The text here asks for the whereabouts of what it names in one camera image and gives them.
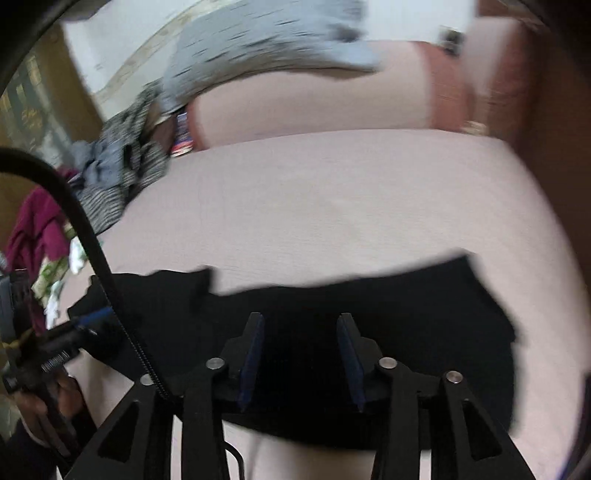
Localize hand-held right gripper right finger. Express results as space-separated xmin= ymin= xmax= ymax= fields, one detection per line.
xmin=335 ymin=313 xmax=537 ymax=480

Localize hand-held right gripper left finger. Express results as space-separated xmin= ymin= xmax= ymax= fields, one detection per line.
xmin=61 ymin=312 xmax=265 ymax=480

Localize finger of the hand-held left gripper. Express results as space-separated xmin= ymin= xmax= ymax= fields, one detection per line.
xmin=65 ymin=305 xmax=122 ymax=344

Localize black pants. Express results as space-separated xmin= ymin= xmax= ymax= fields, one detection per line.
xmin=68 ymin=251 xmax=519 ymax=452

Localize person's left hand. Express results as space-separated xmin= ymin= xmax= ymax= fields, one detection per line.
xmin=16 ymin=375 xmax=86 ymax=444

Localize green floral cloth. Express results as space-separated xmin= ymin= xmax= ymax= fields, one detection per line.
xmin=30 ymin=237 xmax=90 ymax=330

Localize maroon cloth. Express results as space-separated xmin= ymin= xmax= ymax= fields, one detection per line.
xmin=4 ymin=185 xmax=77 ymax=280

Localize pink bed mattress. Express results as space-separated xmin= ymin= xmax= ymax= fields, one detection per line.
xmin=55 ymin=129 xmax=580 ymax=480

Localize plain grey cloth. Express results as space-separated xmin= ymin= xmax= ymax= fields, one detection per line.
xmin=71 ymin=138 xmax=127 ymax=190

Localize black white striped cloth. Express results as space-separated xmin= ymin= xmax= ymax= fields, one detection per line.
xmin=76 ymin=80 xmax=174 ymax=234

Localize colourful packet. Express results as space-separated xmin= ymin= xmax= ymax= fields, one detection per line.
xmin=170 ymin=111 xmax=195 ymax=158

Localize pink bolster pillow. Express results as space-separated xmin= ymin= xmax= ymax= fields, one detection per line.
xmin=190 ymin=41 xmax=478 ymax=151

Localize grey patterned cloth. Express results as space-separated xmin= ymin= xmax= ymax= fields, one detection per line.
xmin=159 ymin=0 xmax=382 ymax=118

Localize black cable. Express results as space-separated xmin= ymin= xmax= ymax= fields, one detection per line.
xmin=0 ymin=148 xmax=168 ymax=402

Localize wall power socket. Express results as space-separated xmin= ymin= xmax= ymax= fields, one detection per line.
xmin=436 ymin=28 xmax=465 ymax=56

